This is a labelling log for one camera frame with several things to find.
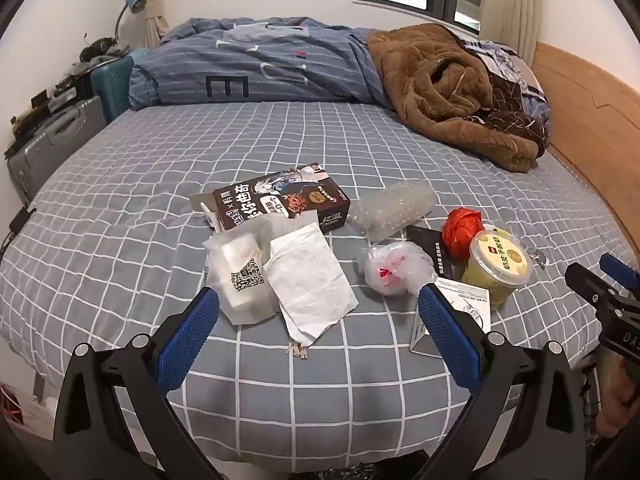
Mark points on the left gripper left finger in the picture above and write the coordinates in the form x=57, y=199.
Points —
x=91, y=437

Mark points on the brown fleece blanket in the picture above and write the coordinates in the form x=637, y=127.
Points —
x=446, y=93

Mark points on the beige curtain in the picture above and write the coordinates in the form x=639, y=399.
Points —
x=155, y=23
x=515, y=23

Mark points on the person's right hand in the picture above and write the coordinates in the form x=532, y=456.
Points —
x=616, y=389

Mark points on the bubble wrap roll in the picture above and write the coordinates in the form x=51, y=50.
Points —
x=383, y=213

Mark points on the small clear wrapper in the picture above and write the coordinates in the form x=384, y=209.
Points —
x=537, y=256

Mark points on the yogurt cup yellow lid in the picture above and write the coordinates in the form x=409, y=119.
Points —
x=497, y=263

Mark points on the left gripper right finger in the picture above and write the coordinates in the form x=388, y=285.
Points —
x=545, y=439

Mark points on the teal suitcase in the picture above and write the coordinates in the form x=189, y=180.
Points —
x=110, y=82

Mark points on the white paper napkin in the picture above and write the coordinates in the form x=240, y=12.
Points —
x=309, y=282

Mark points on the patterned pillow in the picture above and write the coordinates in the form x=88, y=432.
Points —
x=504, y=62

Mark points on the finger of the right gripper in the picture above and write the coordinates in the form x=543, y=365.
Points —
x=619, y=271

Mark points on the beige curtain right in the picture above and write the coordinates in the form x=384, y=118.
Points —
x=515, y=23

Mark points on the brown cookie box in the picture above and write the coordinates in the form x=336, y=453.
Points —
x=285, y=199

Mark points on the clear plastic bag red print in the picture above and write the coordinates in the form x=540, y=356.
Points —
x=397, y=268

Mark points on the white plastic packaging bag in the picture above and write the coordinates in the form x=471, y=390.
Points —
x=234, y=271

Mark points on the brown paper tag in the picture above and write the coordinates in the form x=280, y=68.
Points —
x=297, y=350

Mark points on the blue striped duvet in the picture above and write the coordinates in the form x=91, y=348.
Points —
x=243, y=60

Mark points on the wooden headboard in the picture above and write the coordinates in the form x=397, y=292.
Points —
x=595, y=128

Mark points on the grey checked bed sheet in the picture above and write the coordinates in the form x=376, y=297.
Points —
x=115, y=246

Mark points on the blue desk lamp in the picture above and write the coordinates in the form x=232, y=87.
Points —
x=131, y=6

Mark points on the grey suitcase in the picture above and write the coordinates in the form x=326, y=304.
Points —
x=60, y=136

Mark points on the beige curtain left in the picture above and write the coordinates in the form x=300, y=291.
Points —
x=155, y=23

